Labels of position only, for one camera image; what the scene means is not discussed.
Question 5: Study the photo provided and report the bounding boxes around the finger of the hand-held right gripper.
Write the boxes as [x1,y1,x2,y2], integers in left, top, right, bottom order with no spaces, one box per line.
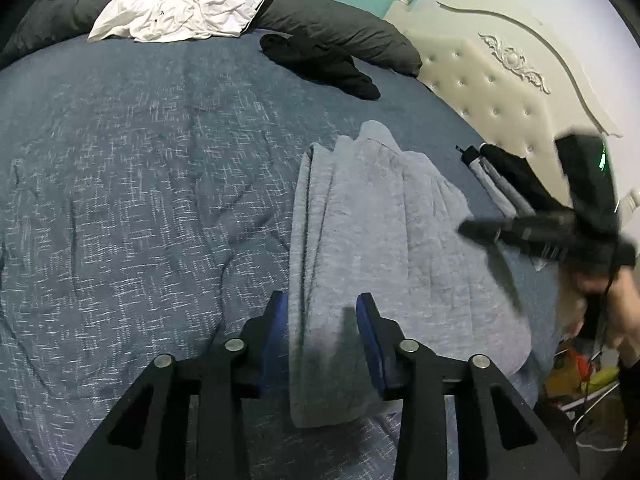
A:
[486,244,527,319]
[458,209,577,261]

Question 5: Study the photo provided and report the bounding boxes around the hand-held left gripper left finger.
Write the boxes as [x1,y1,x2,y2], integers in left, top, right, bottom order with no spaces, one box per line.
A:
[62,290,291,480]

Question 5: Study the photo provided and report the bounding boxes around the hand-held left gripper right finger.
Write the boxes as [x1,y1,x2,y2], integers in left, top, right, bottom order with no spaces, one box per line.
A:
[356,292,581,480]

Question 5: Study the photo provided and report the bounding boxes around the grey pants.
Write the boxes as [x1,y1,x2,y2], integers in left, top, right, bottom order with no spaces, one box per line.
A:
[289,120,533,428]

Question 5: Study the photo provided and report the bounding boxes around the person's right hand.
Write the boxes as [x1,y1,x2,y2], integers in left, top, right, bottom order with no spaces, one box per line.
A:
[575,265,640,351]

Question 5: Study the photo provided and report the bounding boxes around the dark grey folded garment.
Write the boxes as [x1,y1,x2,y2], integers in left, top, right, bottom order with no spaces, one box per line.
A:
[495,175,538,217]

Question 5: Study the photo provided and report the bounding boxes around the light grey folded garment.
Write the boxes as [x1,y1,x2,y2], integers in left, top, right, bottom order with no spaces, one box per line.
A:
[470,155,516,213]

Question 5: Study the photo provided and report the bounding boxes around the black folded garment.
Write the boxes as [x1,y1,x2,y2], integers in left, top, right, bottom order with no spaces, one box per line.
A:
[456,142,576,211]

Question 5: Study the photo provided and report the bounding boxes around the orange yellow clutter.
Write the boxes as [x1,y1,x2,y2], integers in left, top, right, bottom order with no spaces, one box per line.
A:
[545,342,622,411]

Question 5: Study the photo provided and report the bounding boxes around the cream tufted headboard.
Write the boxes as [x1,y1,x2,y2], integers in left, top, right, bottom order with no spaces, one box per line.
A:
[382,0,640,221]

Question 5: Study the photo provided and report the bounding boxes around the blue patterned bed cover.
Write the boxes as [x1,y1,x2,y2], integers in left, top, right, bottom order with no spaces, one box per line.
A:
[0,27,561,480]

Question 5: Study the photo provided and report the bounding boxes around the dark grey duvet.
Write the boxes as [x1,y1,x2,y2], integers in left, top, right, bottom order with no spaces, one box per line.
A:
[0,0,423,79]

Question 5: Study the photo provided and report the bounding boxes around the white garment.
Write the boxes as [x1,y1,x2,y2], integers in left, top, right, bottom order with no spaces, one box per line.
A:
[87,0,273,44]

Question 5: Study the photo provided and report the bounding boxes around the white cable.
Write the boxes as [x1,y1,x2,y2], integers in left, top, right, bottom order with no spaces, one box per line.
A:
[572,385,631,453]

